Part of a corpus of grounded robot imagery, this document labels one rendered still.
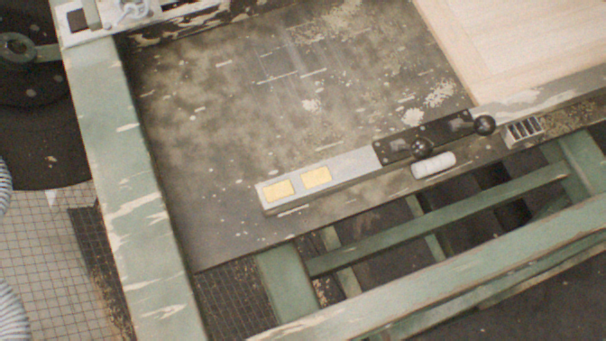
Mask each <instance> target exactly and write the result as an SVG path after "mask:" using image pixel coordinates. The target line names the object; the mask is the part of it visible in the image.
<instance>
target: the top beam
mask: <svg viewBox="0 0 606 341"><path fill-rule="evenodd" d="M73 1H76V0H49V3H50V9H51V12H52V16H53V20H54V23H55V26H56V33H57V37H58V40H59V44H60V50H61V53H62V58H63V61H64V64H65V68H66V71H67V75H68V82H69V88H70V92H71V95H72V99H73V103H74V106H75V109H76V113H77V118H78V123H79V127H80V131H81V133H82V137H83V142H84V145H85V148H86V152H87V158H88V162H89V166H90V169H91V173H92V176H93V180H94V184H95V188H96V193H97V197H98V200H99V205H100V208H101V212H102V215H103V219H104V222H105V225H106V229H107V233H108V236H109V240H110V244H111V247H112V251H113V255H114V258H115V264H116V269H117V271H118V275H120V279H121V283H122V285H123V290H124V296H125V299H126V303H127V307H128V310H129V313H131V318H132V322H133V327H134V331H135V335H136V338H137V341H214V339H213V335H212V332H211V329H210V326H209V324H208V321H207V319H206V316H205V313H204V310H203V306H202V303H201V300H200V297H199V295H198V292H197V286H196V285H195V282H194V280H193V277H192V274H191V271H190V269H189V266H188V259H187V256H186V254H185V251H184V250H183V248H182V244H181V241H180V239H179V233H178V230H177V227H176V224H175V221H174V218H173V215H172V213H171V208H170V206H169V203H168V200H167V198H166V194H165V191H164V188H163V185H162V182H161V176H160V174H159V171H158V168H157V165H156V161H155V158H154V155H153V152H152V148H151V144H150V141H149V138H148V134H146V133H147V132H145V129H144V125H143V122H142V118H141V115H140V112H139V108H138V105H137V102H136V99H135V96H134V93H133V89H132V84H131V81H130V79H129V76H128V73H127V70H126V69H127V68H126V65H125V62H124V55H123V53H122V50H121V47H120V44H119V41H118V39H117V36H116V33H114V34H111V35H107V36H105V37H101V38H98V39H94V40H92V41H89V42H86V43H82V44H79V45H76V46H72V47H69V48H65V47H64V44H63V41H62V38H61V34H60V25H59V22H58V18H57V15H56V11H55V7H58V6H59V5H63V4H66V3H69V2H73Z"/></svg>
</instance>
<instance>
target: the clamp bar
mask: <svg viewBox="0 0 606 341"><path fill-rule="evenodd" d="M306 1H310V0H150V3H151V4H150V10H149V11H148V13H147V15H145V16H144V17H142V18H138V19H133V18H128V17H125V18H124V19H123V20H122V21H121V22H120V23H119V24H118V25H117V26H116V27H114V26H113V23H114V21H115V20H116V19H117V18H118V17H119V16H120V15H121V14H120V13H119V12H118V11H117V10H116V8H115V7H114V4H115V3H114V0H96V6H97V9H98V12H99V15H100V18H101V21H102V24H103V27H104V29H102V30H98V31H95V32H91V30H90V29H87V30H85V31H80V32H78V33H74V34H71V32H70V26H69V19H68V16H67V12H68V11H71V10H75V9H79V8H81V7H83V6H82V3H81V0H76V1H73V2H69V3H66V4H63V5H59V6H58V7H55V11H56V15H57V18H58V22H59V25H60V34H61V38H62V41H63V44H64V47H65V48H69V47H72V46H76V45H79V44H82V43H86V42H89V41H92V40H94V39H98V38H101V37H105V36H107V35H111V34H114V33H117V32H122V31H123V30H124V33H125V35H126V38H127V40H128V42H129V45H130V47H131V49H132V52H133V53H135V52H138V51H143V50H147V49H150V48H153V46H157V45H160V44H163V43H166V42H169V41H176V40H178V39H182V38H185V37H188V36H191V34H195V33H199V32H203V31H207V30H210V29H214V28H217V27H220V26H224V25H227V24H230V23H236V21H239V20H242V19H245V18H249V17H253V16H255V15H259V14H265V13H268V12H271V11H274V10H278V9H281V8H285V7H288V6H291V5H297V4H300V3H304V2H306Z"/></svg>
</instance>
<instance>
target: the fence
mask: <svg viewBox="0 0 606 341"><path fill-rule="evenodd" d="M603 93H606V61H604V62H603V63H600V64H597V65H594V66H591V67H590V68H587V69H582V70H579V71H576V72H574V73H573V74H570V75H567V76H564V77H561V78H558V79H555V80H552V81H549V82H547V83H544V84H542V85H539V86H536V87H533V88H529V89H527V90H524V91H521V92H518V93H516V94H513V95H510V96H508V97H504V98H501V99H498V100H495V101H493V102H490V103H488V104H485V105H482V106H478V107H476V108H473V109H470V110H469V111H470V113H471V115H472V116H473V119H475V118H476V117H477V116H478V115H482V114H487V115H491V116H493V117H494V118H495V121H496V123H497V128H496V130H495V132H494V133H493V134H496V133H498V132H500V131H501V129H502V128H503V127H504V126H505V125H507V124H511V123H514V122H517V121H519V120H522V119H524V118H527V117H530V116H532V115H535V116H536V118H539V117H541V116H544V115H548V114H551V113H553V112H555V111H557V110H560V109H563V108H565V107H568V106H572V105H574V104H577V103H580V102H583V101H584V100H587V99H590V98H592V97H596V96H598V95H601V94H603ZM484 137H486V136H480V135H478V134H471V135H469V136H466V137H464V138H461V139H459V140H456V141H453V142H450V143H446V144H443V146H440V147H437V148H435V149H433V152H432V154H431V156H430V157H433V156H436V155H438V154H440V153H443V152H448V151H451V150H453V149H455V148H458V147H461V146H464V145H466V144H468V143H470V142H473V141H475V140H478V139H481V138H484ZM430 157H429V158H430ZM417 161H422V160H417V159H415V158H414V157H413V156H412V157H409V158H407V159H404V160H401V161H396V163H393V164H391V165H389V166H386V167H382V166H381V164H380V161H379V159H378V157H377V155H376V153H375V151H374V149H373V147H372V145H371V144H368V145H365V146H363V147H361V149H358V150H355V151H351V152H347V153H345V154H342V155H338V156H335V157H333V158H330V159H328V160H325V161H320V162H317V164H314V165H312V166H308V167H306V168H303V169H300V170H294V171H293V172H290V173H287V174H284V175H280V176H278V177H276V179H273V180H267V181H264V182H262V183H260V184H257V185H254V187H255V189H256V195H257V198H258V200H259V202H260V205H261V208H262V212H263V214H264V216H265V217H269V216H272V215H275V214H278V213H279V212H282V211H286V210H289V209H291V208H294V207H296V206H299V205H301V204H304V203H307V202H309V201H312V200H315V199H318V198H322V197H325V196H328V195H331V194H333V193H335V192H336V191H338V190H342V189H346V188H349V187H352V186H354V185H357V184H360V183H363V182H365V181H367V180H373V179H375V177H378V176H381V175H383V174H386V173H389V172H392V171H395V170H398V169H401V168H405V167H407V166H409V165H412V164H414V163H417ZM324 166H327V168H328V170H329V172H330V175H331V177H332V181H329V182H327V183H324V184H321V185H318V186H315V187H314V188H310V189H305V186H304V184H303V182H302V179H301V178H300V174H303V173H306V172H308V171H313V170H316V169H319V168H322V167H324ZM284 180H289V181H290V183H291V186H292V188H293V189H294V193H295V194H294V195H291V196H289V197H286V198H281V199H279V200H276V201H273V202H271V203H267V201H266V199H265V197H264V195H263V191H262V188H264V187H267V186H270V185H273V184H276V183H278V182H281V181H284Z"/></svg>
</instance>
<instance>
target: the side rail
mask: <svg viewBox="0 0 606 341"><path fill-rule="evenodd" d="M605 232H606V190H604V191H603V192H601V193H599V195H596V196H594V197H591V198H588V199H586V200H584V201H581V202H579V203H576V204H574V205H571V206H570V207H566V208H563V209H561V210H559V211H557V212H555V213H553V214H552V215H550V216H548V217H544V218H541V219H539V220H537V221H535V222H532V223H530V224H527V225H525V226H522V227H519V228H517V229H514V231H512V232H509V233H507V234H504V235H500V236H498V237H495V238H493V239H491V240H489V241H486V242H484V243H482V244H480V245H477V246H475V247H474V248H471V249H469V250H466V251H463V252H460V253H457V254H455V255H452V257H450V258H447V259H445V260H443V261H441V262H438V263H433V264H431V265H428V266H427V267H424V268H422V269H419V271H417V272H413V273H410V274H408V275H405V276H403V277H400V278H398V279H395V280H393V281H389V282H386V284H384V285H381V286H379V287H376V288H374V289H371V290H367V291H366V292H362V293H360V294H357V295H355V296H353V297H351V298H349V299H348V300H344V301H341V302H339V303H336V304H335V305H332V306H329V307H326V308H324V309H321V310H318V311H316V312H312V313H310V314H307V315H306V316H303V317H301V318H296V319H293V321H291V322H289V323H287V324H284V325H282V326H278V327H275V328H273V329H270V330H268V331H265V332H263V333H260V334H258V335H255V336H251V337H249V338H246V339H245V340H241V341H359V340H362V339H364V338H366V337H368V336H370V335H372V334H375V333H377V332H380V331H382V330H383V329H386V328H388V327H393V326H395V325H398V324H399V323H402V322H404V321H406V320H409V319H410V318H414V317H415V316H417V315H420V314H422V313H425V312H427V311H429V310H432V309H436V308H438V307H440V306H443V304H445V303H447V302H449V301H451V300H455V299H458V298H461V297H462V296H465V295H467V294H469V293H472V292H473V291H474V290H478V289H480V288H482V287H484V286H487V285H489V284H491V283H494V282H496V281H500V280H502V278H505V277H507V276H510V275H511V274H513V273H516V272H520V271H522V270H524V269H527V268H528V267H531V266H532V265H533V264H535V263H539V262H541V261H544V260H545V259H548V258H550V257H552V256H555V255H557V254H560V253H562V252H563V251H565V250H567V249H570V248H572V247H574V246H577V245H578V244H582V243H584V242H586V241H588V240H591V239H593V238H594V237H597V236H599V235H601V234H603V233H605Z"/></svg>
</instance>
